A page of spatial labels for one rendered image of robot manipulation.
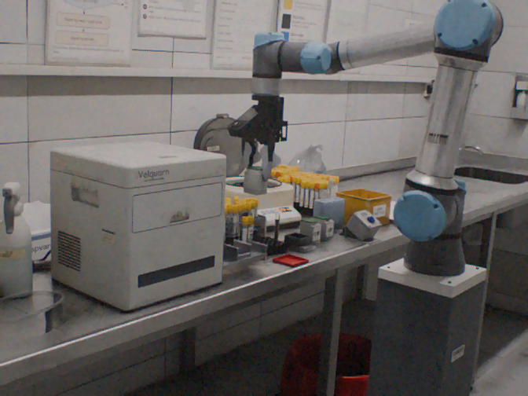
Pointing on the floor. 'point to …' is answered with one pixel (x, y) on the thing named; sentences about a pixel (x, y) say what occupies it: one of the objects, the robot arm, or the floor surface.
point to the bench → (486, 188)
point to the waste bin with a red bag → (300, 346)
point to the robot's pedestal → (423, 341)
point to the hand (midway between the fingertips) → (255, 174)
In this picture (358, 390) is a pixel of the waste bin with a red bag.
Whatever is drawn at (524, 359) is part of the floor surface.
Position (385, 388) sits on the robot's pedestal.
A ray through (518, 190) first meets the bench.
